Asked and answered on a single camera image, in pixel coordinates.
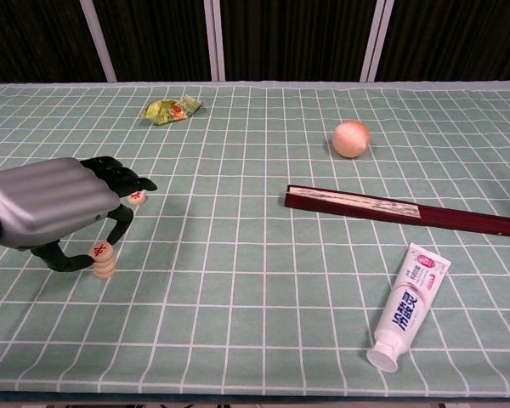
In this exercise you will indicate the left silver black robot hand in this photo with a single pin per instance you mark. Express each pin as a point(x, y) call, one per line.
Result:
point(47, 204)

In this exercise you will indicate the chess piece black character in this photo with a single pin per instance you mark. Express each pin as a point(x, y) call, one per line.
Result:
point(106, 269)

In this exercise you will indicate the green snack packet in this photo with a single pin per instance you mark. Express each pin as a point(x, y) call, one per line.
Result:
point(170, 111)

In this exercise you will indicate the green white checked tablecloth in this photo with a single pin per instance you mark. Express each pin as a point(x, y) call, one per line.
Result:
point(255, 297)

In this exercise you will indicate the peach woven ball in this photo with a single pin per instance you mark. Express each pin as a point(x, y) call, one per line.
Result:
point(351, 139)

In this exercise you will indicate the dark red folded fan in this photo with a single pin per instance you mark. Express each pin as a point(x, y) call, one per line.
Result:
point(365, 210)

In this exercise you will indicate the white toothpaste tube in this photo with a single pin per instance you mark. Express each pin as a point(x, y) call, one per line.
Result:
point(408, 306)

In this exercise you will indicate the dark partition screen white frame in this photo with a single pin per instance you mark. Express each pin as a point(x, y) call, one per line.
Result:
point(34, 34)
point(297, 34)
point(153, 34)
point(459, 34)

